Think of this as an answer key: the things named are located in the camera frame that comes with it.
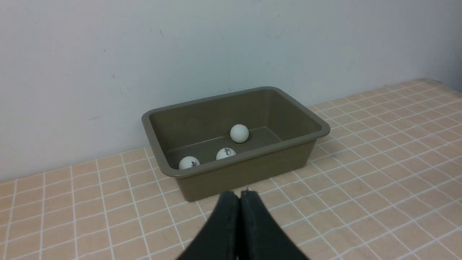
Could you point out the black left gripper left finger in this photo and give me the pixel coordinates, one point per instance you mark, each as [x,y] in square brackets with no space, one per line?
[217,238]

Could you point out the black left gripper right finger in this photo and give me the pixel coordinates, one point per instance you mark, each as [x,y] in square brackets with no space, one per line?
[261,237]

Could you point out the white ping-pong ball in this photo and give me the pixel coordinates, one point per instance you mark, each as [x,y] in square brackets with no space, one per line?
[239,133]
[225,153]
[188,162]

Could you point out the checkered peach tablecloth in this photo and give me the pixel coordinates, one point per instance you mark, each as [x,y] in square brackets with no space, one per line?
[384,184]

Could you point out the olive green plastic bin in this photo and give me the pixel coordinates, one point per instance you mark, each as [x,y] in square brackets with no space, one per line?
[282,136]

